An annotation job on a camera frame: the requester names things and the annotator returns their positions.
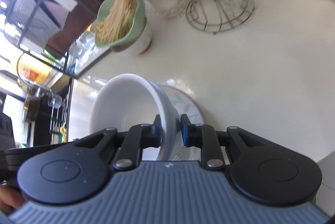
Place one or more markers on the white bowl with red foot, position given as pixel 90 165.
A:
pixel 141 43

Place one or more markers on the black sink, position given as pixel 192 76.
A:
pixel 42 132

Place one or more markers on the yellow cloth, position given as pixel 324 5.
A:
pixel 62 131

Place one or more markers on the black sink drain rack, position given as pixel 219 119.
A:
pixel 56 124

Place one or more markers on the white tray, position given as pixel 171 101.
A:
pixel 87 69

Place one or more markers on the wine glass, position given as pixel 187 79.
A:
pixel 54 101

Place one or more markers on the green bowl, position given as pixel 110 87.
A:
pixel 136 17

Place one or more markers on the upturned clear glass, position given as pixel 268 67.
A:
pixel 86 43

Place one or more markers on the translucent white plastic bowl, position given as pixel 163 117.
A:
pixel 125 108

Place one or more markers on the grey textured board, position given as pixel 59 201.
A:
pixel 28 17

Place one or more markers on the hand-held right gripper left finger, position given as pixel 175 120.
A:
pixel 157 132

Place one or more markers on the person's left hand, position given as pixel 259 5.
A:
pixel 10 200

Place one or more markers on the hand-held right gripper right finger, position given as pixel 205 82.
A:
pixel 184 132

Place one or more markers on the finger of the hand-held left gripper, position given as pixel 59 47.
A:
pixel 26 152

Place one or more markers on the yellow detergent bottle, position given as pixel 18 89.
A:
pixel 36 72

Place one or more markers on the pale dry noodles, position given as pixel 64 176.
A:
pixel 117 19

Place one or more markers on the thin curved faucet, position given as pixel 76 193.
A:
pixel 18 64

